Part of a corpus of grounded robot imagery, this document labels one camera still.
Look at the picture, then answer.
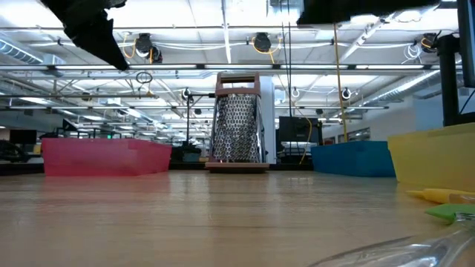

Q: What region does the yellow plastic bin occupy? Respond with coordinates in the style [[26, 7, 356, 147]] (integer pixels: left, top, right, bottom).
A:
[[387, 122, 475, 193]]

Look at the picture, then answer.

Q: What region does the black computer monitor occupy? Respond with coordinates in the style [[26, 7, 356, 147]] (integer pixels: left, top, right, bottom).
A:
[[456, 0, 475, 89]]

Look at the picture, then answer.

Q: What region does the black hanging cable coil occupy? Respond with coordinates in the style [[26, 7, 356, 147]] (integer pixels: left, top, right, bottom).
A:
[[135, 70, 154, 85]]

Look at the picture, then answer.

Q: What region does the black ceiling cord reel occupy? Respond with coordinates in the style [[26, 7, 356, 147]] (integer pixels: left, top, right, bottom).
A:
[[253, 32, 272, 53], [134, 32, 164, 64], [421, 32, 439, 51]]

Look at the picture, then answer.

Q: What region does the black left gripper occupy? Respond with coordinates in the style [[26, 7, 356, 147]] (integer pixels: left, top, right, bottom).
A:
[[39, 0, 130, 71]]

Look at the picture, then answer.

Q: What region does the black monitor stand post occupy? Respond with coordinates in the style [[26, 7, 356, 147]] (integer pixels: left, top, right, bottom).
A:
[[436, 33, 475, 128]]

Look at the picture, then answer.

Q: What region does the yellow silicone spatula clear handle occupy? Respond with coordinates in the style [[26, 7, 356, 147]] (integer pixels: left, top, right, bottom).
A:
[[405, 188, 475, 205]]

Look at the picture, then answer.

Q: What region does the pink metal box grater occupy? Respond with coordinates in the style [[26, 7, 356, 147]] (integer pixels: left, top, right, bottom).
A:
[[204, 71, 271, 174]]

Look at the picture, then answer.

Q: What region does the red plastic bin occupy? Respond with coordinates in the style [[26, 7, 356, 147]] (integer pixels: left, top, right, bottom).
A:
[[40, 137, 173, 177]]

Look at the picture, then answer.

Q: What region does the thin yellow reel cable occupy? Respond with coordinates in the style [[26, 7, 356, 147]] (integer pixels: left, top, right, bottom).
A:
[[251, 36, 313, 165]]

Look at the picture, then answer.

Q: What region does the black tripod stand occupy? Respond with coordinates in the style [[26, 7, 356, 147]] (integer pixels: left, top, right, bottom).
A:
[[185, 92, 218, 148]]

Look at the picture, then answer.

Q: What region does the blue plastic bin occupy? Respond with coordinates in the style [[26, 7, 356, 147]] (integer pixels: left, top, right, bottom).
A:
[[310, 139, 396, 178]]

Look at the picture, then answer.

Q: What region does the green silicone spatula clear handle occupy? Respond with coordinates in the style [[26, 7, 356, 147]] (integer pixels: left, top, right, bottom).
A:
[[307, 202, 475, 267]]

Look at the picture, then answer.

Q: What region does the black background screen cart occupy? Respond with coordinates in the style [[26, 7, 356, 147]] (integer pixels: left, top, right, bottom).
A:
[[278, 116, 323, 165]]

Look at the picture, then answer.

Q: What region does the black background monitor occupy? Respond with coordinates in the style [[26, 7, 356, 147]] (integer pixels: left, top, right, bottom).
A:
[[9, 129, 38, 145]]

